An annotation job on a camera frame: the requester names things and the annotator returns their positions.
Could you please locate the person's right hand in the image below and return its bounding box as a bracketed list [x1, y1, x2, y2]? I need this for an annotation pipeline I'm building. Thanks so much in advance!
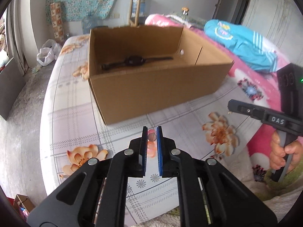
[270, 131, 303, 171]

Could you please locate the grey curtain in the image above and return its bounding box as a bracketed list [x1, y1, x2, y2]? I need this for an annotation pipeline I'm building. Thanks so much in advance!
[7, 0, 31, 75]

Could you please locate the brown cardboard box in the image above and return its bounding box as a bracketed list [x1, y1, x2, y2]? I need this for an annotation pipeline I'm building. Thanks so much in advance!
[87, 25, 235, 126]

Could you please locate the white plastic bag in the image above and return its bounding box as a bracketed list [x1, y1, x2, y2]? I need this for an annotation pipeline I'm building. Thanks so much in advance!
[37, 40, 62, 66]

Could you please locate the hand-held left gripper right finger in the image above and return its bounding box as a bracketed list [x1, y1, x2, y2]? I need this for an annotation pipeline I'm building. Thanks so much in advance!
[156, 126, 278, 227]

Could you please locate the orange patterned roll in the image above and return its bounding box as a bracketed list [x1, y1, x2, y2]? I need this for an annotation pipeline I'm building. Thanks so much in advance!
[50, 2, 65, 45]

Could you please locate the clear water jug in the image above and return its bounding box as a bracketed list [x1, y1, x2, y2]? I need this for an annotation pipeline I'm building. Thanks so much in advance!
[82, 14, 101, 35]

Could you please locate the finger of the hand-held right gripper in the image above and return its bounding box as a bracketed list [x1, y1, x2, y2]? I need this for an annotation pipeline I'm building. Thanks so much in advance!
[227, 99, 267, 123]

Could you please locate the pink floral blanket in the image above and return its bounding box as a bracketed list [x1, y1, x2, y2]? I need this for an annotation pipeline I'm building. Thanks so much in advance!
[144, 14, 303, 194]

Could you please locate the black round watch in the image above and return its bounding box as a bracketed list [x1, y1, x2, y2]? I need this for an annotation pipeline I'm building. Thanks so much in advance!
[101, 55, 174, 71]

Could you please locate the white wardrobe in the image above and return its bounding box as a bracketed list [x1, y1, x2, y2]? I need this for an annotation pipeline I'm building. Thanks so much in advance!
[241, 0, 303, 67]

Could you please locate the brown door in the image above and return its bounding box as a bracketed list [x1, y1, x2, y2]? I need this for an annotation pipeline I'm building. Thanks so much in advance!
[213, 0, 252, 25]

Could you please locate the small cardboard box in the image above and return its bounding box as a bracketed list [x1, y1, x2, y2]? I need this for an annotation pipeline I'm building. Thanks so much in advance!
[13, 194, 36, 220]

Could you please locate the wooden chair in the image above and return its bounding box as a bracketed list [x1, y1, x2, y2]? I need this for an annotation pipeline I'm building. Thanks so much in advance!
[127, 0, 147, 26]

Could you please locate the green lace-trimmed pillow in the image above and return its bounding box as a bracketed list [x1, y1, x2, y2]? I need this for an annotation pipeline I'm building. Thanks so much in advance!
[166, 12, 209, 29]

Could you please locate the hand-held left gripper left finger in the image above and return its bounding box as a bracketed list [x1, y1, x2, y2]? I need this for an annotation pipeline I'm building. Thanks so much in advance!
[27, 126, 149, 227]

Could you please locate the orange pink beaded bracelet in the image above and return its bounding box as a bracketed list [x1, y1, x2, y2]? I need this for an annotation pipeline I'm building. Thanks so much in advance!
[146, 129, 158, 158]

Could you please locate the teal floral wall cloth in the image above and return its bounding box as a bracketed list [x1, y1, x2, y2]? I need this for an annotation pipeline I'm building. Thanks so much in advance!
[46, 0, 128, 24]

